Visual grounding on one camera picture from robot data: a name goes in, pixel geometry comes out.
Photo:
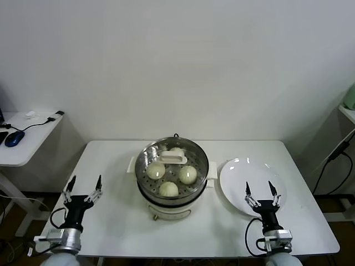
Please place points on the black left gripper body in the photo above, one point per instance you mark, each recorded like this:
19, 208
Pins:
77, 206

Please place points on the stainless steel steamer basket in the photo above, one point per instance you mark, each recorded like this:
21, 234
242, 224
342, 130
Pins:
142, 189

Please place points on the white side table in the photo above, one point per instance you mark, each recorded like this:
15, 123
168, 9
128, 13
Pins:
348, 112

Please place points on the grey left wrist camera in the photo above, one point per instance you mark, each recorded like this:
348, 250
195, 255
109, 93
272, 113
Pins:
54, 235

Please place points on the white side desk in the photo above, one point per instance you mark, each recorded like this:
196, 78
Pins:
27, 147

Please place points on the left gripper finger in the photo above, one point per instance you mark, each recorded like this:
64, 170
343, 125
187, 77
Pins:
98, 188
70, 187

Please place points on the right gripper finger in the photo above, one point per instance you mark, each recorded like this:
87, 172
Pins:
247, 192
274, 192

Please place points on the flat black desk device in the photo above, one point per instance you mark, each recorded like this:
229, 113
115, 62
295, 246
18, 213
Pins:
2, 137

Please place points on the mint green appliance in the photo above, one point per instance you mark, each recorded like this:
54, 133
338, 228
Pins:
350, 97

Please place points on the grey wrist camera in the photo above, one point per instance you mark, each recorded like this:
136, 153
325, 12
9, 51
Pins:
54, 235
280, 239

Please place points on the white round plate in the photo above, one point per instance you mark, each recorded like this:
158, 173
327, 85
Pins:
235, 180

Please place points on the small white desk object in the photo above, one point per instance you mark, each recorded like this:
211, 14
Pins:
30, 113

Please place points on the blue computer mouse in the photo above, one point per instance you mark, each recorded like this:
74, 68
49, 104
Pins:
14, 138

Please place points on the small black adapter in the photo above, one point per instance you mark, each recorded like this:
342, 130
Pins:
59, 112

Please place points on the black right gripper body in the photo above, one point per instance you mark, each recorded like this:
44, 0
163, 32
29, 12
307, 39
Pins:
269, 212

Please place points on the white electric cooker pot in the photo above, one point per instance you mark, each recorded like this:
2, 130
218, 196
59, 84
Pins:
169, 213

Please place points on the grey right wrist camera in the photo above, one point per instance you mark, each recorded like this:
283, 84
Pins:
280, 239

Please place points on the white steamed baozi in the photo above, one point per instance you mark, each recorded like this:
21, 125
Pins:
187, 174
168, 189
176, 149
156, 170

